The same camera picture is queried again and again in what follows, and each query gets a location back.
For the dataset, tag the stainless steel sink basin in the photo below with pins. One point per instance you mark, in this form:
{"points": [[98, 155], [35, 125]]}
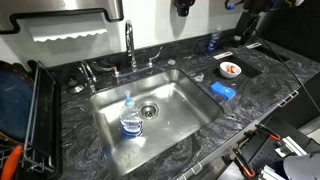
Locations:
{"points": [[180, 100]]}

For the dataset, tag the white bowl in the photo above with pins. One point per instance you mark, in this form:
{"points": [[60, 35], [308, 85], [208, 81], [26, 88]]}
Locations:
{"points": [[224, 74]]}

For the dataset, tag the black camera stand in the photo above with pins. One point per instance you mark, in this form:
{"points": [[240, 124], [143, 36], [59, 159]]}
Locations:
{"points": [[246, 25]]}

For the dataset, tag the blue sponge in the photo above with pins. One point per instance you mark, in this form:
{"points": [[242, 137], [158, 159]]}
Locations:
{"points": [[222, 90]]}

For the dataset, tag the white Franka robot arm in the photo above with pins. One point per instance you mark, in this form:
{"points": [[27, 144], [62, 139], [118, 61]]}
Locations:
{"points": [[301, 166]]}

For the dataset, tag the round metal counter cap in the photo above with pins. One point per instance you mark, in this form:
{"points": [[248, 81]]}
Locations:
{"points": [[75, 88]]}

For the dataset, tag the metal sink drain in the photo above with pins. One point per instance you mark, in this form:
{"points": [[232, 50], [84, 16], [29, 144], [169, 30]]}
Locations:
{"points": [[149, 110]]}

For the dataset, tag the white paper towel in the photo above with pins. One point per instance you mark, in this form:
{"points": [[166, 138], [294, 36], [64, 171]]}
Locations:
{"points": [[66, 34]]}

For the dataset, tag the chrome gooseneck faucet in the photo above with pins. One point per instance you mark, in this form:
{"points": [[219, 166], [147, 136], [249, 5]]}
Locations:
{"points": [[130, 43]]}

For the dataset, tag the black dish rack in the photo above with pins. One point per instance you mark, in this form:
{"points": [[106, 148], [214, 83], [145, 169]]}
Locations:
{"points": [[46, 100]]}

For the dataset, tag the clear plastic scrap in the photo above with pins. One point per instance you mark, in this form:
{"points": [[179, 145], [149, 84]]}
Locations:
{"points": [[171, 62], [199, 77]]}

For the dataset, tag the orange utensil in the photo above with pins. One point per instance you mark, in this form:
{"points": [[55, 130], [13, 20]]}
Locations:
{"points": [[11, 163]]}

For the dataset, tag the blue plate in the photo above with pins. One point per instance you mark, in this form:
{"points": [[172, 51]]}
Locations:
{"points": [[13, 100]]}

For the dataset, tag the clear pump bottle blue liquid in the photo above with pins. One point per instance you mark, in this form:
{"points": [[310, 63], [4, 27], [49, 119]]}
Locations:
{"points": [[131, 123]]}

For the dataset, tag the blue dish soap bottle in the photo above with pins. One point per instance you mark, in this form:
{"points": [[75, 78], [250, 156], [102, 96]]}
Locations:
{"points": [[213, 40]]}

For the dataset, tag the long white label strip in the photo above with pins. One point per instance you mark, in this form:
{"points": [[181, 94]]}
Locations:
{"points": [[223, 55]]}

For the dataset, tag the orange food pieces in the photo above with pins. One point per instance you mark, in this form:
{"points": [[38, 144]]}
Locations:
{"points": [[231, 69]]}

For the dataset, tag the black wall soap dispenser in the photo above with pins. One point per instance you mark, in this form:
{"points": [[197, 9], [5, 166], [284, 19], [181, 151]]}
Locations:
{"points": [[183, 7]]}

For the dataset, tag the short white label strip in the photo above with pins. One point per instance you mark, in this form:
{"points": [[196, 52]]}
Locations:
{"points": [[254, 45]]}

